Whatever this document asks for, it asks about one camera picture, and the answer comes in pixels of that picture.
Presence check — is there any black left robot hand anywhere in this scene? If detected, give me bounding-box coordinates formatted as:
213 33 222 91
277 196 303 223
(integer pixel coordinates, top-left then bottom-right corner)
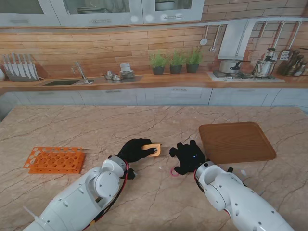
117 138 160 165

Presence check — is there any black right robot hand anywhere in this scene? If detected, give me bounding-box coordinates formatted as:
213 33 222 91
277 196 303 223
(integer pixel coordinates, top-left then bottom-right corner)
169 140 207 176

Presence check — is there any orange cloth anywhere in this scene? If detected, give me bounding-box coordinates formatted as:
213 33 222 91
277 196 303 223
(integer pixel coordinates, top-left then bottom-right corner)
141 143 162 157

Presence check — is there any brown wooden tray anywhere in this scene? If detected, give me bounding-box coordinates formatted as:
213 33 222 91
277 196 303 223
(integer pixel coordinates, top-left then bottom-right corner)
198 121 277 165

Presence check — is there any orange test tube rack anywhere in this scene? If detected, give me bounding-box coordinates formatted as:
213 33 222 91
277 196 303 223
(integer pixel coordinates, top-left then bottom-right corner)
23 146 86 174

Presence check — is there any printed kitchen backdrop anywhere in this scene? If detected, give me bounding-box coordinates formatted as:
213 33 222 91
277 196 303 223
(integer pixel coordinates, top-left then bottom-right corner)
0 0 308 108

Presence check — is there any red black right arm cable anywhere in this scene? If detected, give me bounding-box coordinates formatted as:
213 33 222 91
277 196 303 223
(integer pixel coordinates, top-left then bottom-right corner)
193 170 231 215

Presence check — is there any red black arm cable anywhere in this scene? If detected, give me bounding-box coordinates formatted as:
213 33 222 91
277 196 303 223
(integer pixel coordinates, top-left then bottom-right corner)
90 161 132 227
193 170 231 215

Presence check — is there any red black left arm cable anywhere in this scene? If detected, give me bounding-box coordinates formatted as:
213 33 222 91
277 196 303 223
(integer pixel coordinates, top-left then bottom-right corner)
90 161 132 227

